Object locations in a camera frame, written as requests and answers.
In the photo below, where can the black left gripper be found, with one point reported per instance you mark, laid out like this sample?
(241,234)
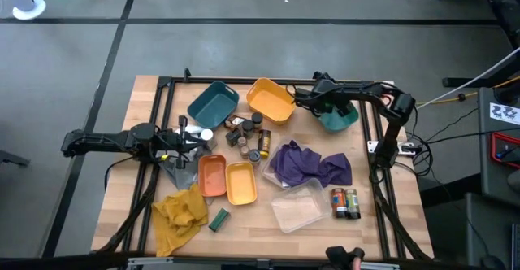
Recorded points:
(182,144)

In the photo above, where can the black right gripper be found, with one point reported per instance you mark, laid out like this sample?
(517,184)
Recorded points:
(329,89)

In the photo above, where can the white-lid spice jar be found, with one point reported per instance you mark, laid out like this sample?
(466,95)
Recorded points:
(207,134)

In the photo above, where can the rectangular black spice tin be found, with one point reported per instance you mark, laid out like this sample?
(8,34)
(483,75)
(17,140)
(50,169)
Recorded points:
(232,138)

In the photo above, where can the shiny foil spice packet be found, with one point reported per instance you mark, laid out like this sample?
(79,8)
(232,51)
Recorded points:
(235,122)

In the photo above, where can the small jar silver lid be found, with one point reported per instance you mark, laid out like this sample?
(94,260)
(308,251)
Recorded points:
(242,141)
(244,152)

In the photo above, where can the purple cloth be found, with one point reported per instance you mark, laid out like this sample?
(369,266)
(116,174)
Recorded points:
(296,164)

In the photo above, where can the black can yellow lid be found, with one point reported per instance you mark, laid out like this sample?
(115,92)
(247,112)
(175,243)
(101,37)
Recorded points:
(264,142)

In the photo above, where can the spice jar matte black lid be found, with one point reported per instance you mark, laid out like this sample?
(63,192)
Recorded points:
(257,117)

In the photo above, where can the rectangular spice tin green side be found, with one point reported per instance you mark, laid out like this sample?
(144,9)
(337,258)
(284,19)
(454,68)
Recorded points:
(219,220)

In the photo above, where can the orange-label spice jar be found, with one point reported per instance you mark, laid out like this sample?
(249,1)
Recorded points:
(338,201)

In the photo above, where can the green-label spice jar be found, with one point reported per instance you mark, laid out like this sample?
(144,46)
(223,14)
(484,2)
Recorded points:
(352,203)

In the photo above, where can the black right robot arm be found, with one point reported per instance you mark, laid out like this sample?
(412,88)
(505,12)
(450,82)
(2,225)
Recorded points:
(369,94)

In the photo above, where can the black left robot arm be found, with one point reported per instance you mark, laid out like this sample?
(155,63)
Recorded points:
(101,142)

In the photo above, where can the turquoise plastic bin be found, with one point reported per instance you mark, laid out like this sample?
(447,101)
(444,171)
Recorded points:
(339,123)

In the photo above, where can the white cloth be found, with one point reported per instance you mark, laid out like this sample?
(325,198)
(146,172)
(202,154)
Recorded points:
(194,129)

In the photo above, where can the grey cloth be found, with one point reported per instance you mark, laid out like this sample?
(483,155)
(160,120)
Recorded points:
(183,176)

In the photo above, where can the black table clamp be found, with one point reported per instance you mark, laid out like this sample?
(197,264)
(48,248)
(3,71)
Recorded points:
(187,74)
(317,75)

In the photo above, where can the small orange plastic bin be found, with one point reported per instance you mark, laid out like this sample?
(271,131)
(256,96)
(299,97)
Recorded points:
(212,176)

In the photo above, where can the dark teal plastic bin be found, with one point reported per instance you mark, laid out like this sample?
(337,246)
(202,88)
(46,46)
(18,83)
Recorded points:
(211,107)

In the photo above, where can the large yellow plastic bin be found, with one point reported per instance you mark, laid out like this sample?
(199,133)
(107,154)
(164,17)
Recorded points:
(270,99)

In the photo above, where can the small yellow plastic bin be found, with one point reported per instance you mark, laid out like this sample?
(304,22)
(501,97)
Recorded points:
(241,184)

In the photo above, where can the mustard yellow cloth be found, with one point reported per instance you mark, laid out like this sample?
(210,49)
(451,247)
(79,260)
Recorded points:
(178,221)

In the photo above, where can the person's hand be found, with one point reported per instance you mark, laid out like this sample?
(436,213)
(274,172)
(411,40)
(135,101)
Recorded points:
(337,255)

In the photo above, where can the dark grey desk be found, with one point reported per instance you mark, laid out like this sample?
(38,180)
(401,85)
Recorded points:
(484,172)

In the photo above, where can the red-framed device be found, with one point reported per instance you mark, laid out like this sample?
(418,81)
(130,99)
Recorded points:
(493,148)

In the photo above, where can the black crossbar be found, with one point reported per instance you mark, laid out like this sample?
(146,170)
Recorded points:
(61,262)

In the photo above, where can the white sticker black figures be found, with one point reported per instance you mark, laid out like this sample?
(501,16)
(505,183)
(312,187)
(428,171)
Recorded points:
(503,113)

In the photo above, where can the dark desk foot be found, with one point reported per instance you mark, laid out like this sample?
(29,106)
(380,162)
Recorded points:
(12,158)

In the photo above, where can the dark grey cabinet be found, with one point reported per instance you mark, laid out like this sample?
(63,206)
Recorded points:
(487,221)

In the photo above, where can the white round stand base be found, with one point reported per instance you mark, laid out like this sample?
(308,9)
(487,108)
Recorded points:
(38,6)

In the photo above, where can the black computer mouse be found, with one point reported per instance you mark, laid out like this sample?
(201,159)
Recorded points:
(491,264)

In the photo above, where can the black aluminium table frame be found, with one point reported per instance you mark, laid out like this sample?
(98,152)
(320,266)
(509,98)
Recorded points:
(199,79)

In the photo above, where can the black desk leg frame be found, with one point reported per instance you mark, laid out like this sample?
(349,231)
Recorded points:
(501,5)

